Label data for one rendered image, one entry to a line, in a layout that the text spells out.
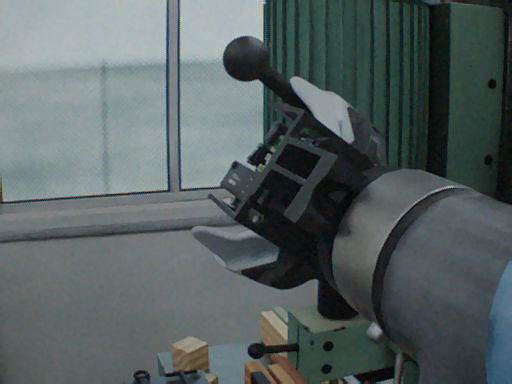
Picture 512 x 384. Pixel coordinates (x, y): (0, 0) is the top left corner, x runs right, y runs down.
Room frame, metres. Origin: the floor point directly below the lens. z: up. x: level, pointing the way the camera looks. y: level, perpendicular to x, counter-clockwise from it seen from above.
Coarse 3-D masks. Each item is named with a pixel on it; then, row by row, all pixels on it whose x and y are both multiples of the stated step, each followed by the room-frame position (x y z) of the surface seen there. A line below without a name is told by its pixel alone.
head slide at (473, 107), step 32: (448, 0) 0.67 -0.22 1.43; (448, 32) 0.60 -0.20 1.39; (480, 32) 0.61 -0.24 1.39; (448, 64) 0.60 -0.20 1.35; (480, 64) 0.61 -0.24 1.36; (448, 96) 0.60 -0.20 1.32; (480, 96) 0.61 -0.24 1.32; (448, 128) 0.60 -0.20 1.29; (480, 128) 0.61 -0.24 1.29; (448, 160) 0.60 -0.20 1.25; (480, 160) 0.61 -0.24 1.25; (480, 192) 0.61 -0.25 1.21
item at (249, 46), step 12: (240, 36) 0.44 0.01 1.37; (252, 36) 0.44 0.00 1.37; (228, 48) 0.44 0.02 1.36; (240, 48) 0.43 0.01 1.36; (252, 48) 0.43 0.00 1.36; (264, 48) 0.44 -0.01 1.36; (228, 60) 0.43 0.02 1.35; (240, 60) 0.43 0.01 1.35; (252, 60) 0.43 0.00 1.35; (264, 60) 0.44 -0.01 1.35; (228, 72) 0.44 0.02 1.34; (240, 72) 0.43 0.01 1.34; (252, 72) 0.43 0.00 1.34; (264, 72) 0.44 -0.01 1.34; (276, 72) 0.45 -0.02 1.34; (264, 84) 0.45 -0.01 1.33; (276, 84) 0.45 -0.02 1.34; (288, 84) 0.45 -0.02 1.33; (288, 96) 0.45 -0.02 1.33; (300, 108) 0.46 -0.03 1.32
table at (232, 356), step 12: (216, 348) 0.86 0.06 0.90; (228, 348) 0.86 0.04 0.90; (240, 348) 0.86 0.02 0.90; (168, 360) 0.82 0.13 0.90; (216, 360) 0.82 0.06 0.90; (228, 360) 0.82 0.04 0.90; (240, 360) 0.82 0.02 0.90; (252, 360) 0.82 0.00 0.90; (264, 360) 0.82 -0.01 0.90; (168, 372) 0.78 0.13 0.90; (216, 372) 0.78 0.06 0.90; (228, 372) 0.78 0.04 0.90; (240, 372) 0.79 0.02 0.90
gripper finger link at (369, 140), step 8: (352, 112) 0.42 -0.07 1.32; (352, 120) 0.41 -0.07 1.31; (360, 120) 0.42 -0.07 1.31; (352, 128) 0.40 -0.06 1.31; (360, 128) 0.40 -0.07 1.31; (368, 128) 0.39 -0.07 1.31; (376, 128) 0.40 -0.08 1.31; (360, 136) 0.39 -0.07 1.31; (368, 136) 0.38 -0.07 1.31; (376, 136) 0.38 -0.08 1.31; (352, 144) 0.39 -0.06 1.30; (360, 144) 0.38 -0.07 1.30; (368, 144) 0.37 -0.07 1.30; (376, 144) 0.38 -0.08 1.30; (384, 144) 0.38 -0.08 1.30; (360, 152) 0.38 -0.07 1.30; (368, 152) 0.37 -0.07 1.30; (376, 152) 0.37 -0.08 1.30; (384, 152) 0.38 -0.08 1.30; (376, 160) 0.37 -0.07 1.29; (384, 160) 0.37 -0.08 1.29
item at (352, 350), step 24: (288, 312) 0.64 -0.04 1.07; (312, 312) 0.64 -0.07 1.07; (288, 336) 0.64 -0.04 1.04; (312, 336) 0.58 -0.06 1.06; (336, 336) 0.59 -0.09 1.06; (360, 336) 0.60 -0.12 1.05; (288, 360) 0.64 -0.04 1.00; (312, 360) 0.58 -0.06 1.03; (336, 360) 0.59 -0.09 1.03; (360, 360) 0.60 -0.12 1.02; (384, 360) 0.62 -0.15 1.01; (408, 360) 0.63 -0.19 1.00
